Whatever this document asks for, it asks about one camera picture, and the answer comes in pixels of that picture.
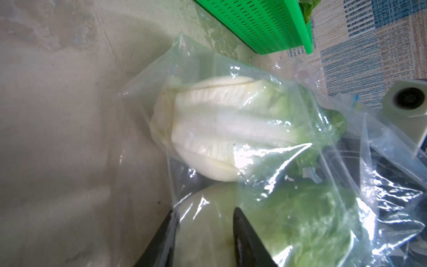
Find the green plastic perforated basket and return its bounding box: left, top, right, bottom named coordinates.
left=197, top=0, right=314, bottom=55

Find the clear blue-zip bag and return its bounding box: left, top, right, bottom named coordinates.
left=120, top=36, right=427, bottom=267

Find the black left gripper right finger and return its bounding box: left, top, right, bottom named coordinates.
left=232, top=207, right=277, bottom=267

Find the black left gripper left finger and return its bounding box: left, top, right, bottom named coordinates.
left=134, top=210, right=180, bottom=267

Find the polka dot zip-top bag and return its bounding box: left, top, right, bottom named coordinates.
left=271, top=57, right=320, bottom=91

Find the chinese cabbage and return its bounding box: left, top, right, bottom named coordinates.
left=298, top=0, right=321, bottom=24

